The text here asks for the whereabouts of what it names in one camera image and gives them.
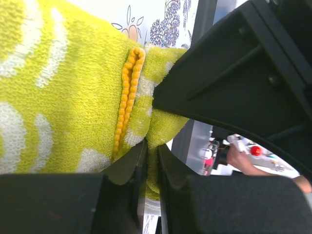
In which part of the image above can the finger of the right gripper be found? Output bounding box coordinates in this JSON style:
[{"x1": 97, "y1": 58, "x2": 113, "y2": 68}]
[{"x1": 153, "y1": 0, "x2": 312, "y2": 171}]

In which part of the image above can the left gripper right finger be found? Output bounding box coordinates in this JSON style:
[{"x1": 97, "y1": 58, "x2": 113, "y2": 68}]
[{"x1": 157, "y1": 145, "x2": 312, "y2": 234}]

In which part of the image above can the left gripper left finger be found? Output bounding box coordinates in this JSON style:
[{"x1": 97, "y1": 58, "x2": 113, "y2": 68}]
[{"x1": 0, "y1": 141, "x2": 147, "y2": 234}]

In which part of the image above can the yellow lemon print towel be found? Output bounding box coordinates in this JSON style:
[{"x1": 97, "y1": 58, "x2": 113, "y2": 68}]
[{"x1": 0, "y1": 0, "x2": 187, "y2": 200}]

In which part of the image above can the operator forearm in background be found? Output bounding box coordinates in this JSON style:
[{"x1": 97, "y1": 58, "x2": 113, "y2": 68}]
[{"x1": 240, "y1": 167, "x2": 312, "y2": 194}]

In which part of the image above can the operator hand in background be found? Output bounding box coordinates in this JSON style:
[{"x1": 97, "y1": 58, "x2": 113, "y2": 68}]
[{"x1": 227, "y1": 144, "x2": 250, "y2": 174}]

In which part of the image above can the floral table mat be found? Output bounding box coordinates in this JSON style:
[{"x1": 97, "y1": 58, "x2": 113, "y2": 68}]
[{"x1": 72, "y1": 0, "x2": 198, "y2": 49}]

